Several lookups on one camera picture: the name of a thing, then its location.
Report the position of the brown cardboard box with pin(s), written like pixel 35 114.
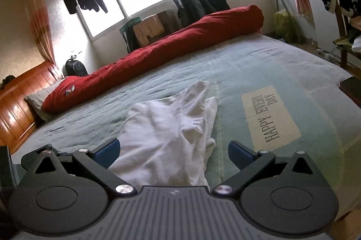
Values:
pixel 169 20

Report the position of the grey pillow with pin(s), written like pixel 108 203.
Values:
pixel 36 101

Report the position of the black backpack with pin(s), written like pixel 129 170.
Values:
pixel 75 68

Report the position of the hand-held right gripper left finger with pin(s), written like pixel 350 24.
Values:
pixel 108 152

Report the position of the hanging dark jackets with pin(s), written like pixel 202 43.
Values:
pixel 197 3

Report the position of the yellow-green plastic bag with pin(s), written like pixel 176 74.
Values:
pixel 286 25

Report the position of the dark smartphone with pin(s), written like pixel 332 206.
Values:
pixel 352 90

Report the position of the wooden headboard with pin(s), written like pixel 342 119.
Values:
pixel 19 104

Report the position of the white printed t-shirt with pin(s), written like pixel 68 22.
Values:
pixel 163 138

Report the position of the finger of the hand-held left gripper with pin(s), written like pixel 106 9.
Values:
pixel 29 158

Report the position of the red duvet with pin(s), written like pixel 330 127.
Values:
pixel 169 45

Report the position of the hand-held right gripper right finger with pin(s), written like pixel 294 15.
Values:
pixel 239 154

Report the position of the wooden chair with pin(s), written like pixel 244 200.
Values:
pixel 341 25

